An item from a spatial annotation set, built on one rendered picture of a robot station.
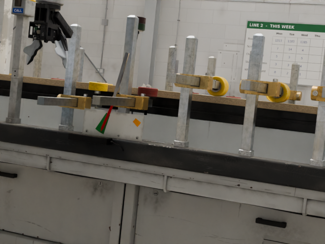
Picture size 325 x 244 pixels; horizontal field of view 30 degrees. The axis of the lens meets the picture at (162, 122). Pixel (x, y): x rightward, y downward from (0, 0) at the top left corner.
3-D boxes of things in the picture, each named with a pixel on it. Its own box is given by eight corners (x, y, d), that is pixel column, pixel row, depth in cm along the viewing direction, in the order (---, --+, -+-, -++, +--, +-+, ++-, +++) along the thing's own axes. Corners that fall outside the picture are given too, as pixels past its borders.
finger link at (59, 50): (57, 67, 191) (45, 42, 193) (67, 68, 196) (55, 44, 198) (64, 62, 190) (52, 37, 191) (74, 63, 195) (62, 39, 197)
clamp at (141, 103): (142, 110, 229) (143, 96, 229) (110, 106, 234) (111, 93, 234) (148, 110, 234) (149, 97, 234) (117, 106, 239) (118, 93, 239)
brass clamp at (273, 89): (275, 96, 209) (277, 82, 208) (238, 93, 214) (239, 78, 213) (279, 97, 214) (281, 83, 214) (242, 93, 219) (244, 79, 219)
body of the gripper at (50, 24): (26, 39, 193) (30, 1, 193) (42, 42, 201) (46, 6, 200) (47, 41, 190) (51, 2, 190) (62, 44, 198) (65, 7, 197)
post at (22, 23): (14, 123, 252) (23, 15, 250) (4, 122, 254) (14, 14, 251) (20, 123, 256) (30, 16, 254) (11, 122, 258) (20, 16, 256)
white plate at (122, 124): (141, 142, 229) (143, 115, 228) (81, 133, 239) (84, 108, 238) (141, 142, 229) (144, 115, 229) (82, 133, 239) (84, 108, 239)
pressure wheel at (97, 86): (108, 110, 256) (110, 82, 255) (90, 108, 252) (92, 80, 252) (101, 108, 263) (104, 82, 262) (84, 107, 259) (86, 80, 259)
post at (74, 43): (66, 144, 243) (77, 23, 240) (58, 143, 244) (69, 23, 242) (70, 143, 246) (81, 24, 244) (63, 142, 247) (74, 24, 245)
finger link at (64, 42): (57, 55, 196) (46, 33, 197) (60, 56, 197) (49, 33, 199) (68, 48, 194) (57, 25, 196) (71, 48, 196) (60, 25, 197)
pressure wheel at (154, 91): (150, 115, 239) (153, 86, 238) (132, 114, 242) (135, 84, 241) (158, 115, 246) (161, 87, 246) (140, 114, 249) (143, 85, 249)
